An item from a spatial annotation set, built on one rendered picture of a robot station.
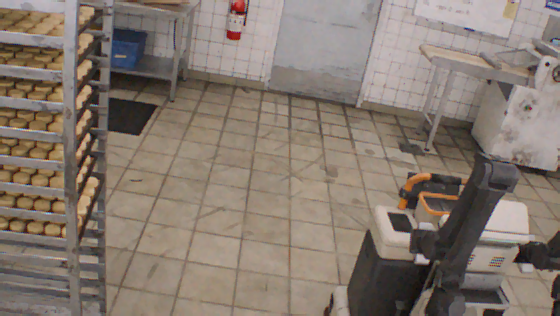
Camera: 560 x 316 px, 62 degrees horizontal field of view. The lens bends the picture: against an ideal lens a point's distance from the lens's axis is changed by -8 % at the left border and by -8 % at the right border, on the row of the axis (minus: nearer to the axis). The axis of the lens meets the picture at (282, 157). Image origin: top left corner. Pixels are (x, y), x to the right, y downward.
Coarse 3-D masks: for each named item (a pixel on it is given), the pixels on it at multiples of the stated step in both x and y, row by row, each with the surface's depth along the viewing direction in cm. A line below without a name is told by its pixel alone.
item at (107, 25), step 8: (112, 0) 156; (104, 16) 158; (112, 16) 159; (104, 24) 160; (112, 24) 161; (112, 32) 163; (104, 48) 163; (104, 56) 165; (104, 72) 167; (104, 80) 169; (104, 96) 171; (104, 104) 173; (104, 120) 176; (104, 128) 177; (104, 144) 180; (104, 168) 185; (104, 184) 188; (104, 200) 191; (104, 208) 193; (104, 216) 195; (104, 224) 197; (104, 240) 200; (104, 256) 204; (104, 272) 208; (104, 288) 212; (104, 304) 217
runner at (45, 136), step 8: (0, 128) 129; (8, 128) 129; (16, 128) 129; (0, 136) 130; (8, 136) 130; (16, 136) 130; (24, 136) 131; (32, 136) 131; (40, 136) 131; (48, 136) 132; (56, 136) 132
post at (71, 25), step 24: (72, 0) 113; (72, 24) 115; (72, 48) 118; (72, 72) 121; (72, 96) 124; (72, 120) 127; (72, 144) 130; (72, 168) 134; (72, 192) 137; (72, 216) 141; (72, 240) 145; (72, 264) 149; (72, 288) 154; (72, 312) 158
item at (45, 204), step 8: (88, 160) 175; (88, 168) 173; (80, 176) 165; (80, 184) 164; (0, 192) 149; (8, 192) 149; (0, 200) 144; (8, 200) 145; (16, 200) 149; (24, 200) 146; (32, 200) 148; (40, 200) 148; (48, 200) 150; (56, 200) 153; (64, 200) 152; (24, 208) 145; (32, 208) 147; (40, 208) 146; (48, 208) 147; (56, 208) 147; (64, 208) 147
